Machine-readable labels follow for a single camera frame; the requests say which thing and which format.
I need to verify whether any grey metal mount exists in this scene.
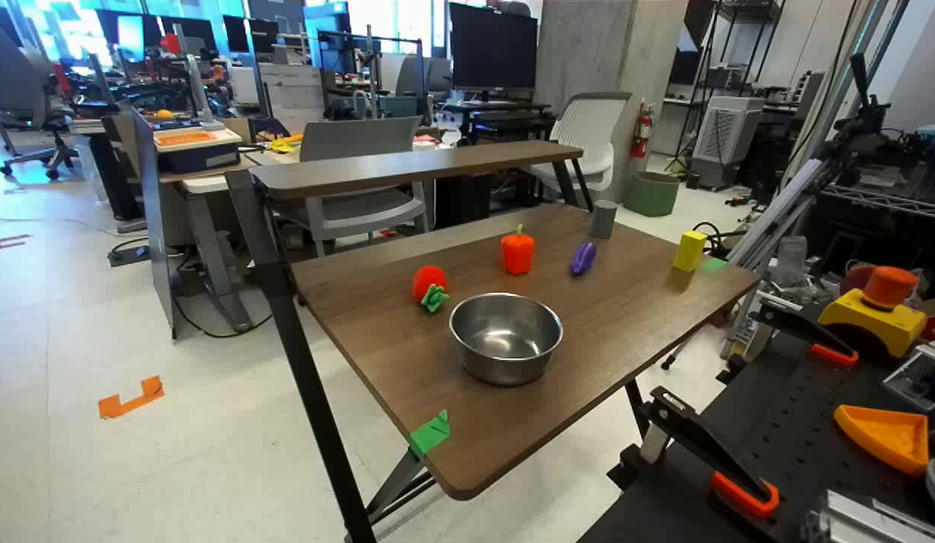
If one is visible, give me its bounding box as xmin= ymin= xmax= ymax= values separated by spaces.
xmin=720 ymin=236 xmax=840 ymax=368

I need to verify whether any orange triangular plastic piece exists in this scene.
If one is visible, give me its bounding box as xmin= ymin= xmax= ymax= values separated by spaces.
xmin=832 ymin=402 xmax=931 ymax=476

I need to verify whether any red toy tomato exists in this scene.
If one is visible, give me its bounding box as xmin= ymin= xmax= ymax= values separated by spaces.
xmin=411 ymin=262 xmax=452 ymax=317

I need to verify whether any yellow block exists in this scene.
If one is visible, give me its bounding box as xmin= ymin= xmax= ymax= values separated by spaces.
xmin=668 ymin=226 xmax=711 ymax=275

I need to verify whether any black clamp orange handle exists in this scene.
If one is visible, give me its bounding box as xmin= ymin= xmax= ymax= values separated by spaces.
xmin=750 ymin=300 xmax=862 ymax=370
xmin=641 ymin=385 xmax=784 ymax=525

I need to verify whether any black perforated mounting board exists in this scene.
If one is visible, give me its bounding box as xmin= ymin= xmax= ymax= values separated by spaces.
xmin=576 ymin=329 xmax=935 ymax=543

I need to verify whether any aluminium extrusion bar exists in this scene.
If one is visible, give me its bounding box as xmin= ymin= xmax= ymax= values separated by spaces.
xmin=803 ymin=490 xmax=935 ymax=543

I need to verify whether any grey swivel chair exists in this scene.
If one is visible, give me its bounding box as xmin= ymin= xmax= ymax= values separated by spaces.
xmin=0 ymin=18 xmax=85 ymax=183

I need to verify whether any red fire extinguisher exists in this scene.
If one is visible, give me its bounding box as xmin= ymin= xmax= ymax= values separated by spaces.
xmin=626 ymin=99 xmax=656 ymax=164

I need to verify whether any white chair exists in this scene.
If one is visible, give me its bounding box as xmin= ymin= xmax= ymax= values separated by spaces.
xmin=531 ymin=90 xmax=633 ymax=200

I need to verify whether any small grey block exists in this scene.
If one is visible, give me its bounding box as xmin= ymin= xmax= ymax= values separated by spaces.
xmin=587 ymin=203 xmax=618 ymax=241

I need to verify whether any silver metal bowl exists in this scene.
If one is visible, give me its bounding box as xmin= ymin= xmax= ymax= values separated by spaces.
xmin=447 ymin=289 xmax=568 ymax=390

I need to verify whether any white air unit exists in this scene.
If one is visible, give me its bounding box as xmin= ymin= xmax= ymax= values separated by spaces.
xmin=686 ymin=94 xmax=769 ymax=193

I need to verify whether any black monitor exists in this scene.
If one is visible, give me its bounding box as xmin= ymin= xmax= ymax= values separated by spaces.
xmin=447 ymin=0 xmax=540 ymax=94

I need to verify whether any grey office chair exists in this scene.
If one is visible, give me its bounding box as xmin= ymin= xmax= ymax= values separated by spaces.
xmin=297 ymin=114 xmax=436 ymax=256

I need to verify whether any orange toy pepper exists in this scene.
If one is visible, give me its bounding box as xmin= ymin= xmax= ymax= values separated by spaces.
xmin=498 ymin=224 xmax=540 ymax=277

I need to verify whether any box with orange lid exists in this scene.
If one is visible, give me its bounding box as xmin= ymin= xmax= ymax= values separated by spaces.
xmin=151 ymin=120 xmax=244 ymax=176

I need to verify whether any narrow wooden bench desk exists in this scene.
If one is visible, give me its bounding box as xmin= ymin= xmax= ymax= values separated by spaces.
xmin=246 ymin=139 xmax=587 ymax=200

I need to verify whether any purple toy eggplant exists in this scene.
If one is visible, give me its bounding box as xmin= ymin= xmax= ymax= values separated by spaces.
xmin=568 ymin=237 xmax=600 ymax=280

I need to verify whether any green bin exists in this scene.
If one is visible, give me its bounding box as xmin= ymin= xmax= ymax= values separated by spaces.
xmin=622 ymin=170 xmax=681 ymax=221

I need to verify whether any yellow emergency stop box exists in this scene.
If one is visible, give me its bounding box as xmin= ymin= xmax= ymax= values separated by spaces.
xmin=815 ymin=262 xmax=931 ymax=362

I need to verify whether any grey desk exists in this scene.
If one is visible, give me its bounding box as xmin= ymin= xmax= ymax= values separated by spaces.
xmin=131 ymin=104 xmax=263 ymax=341

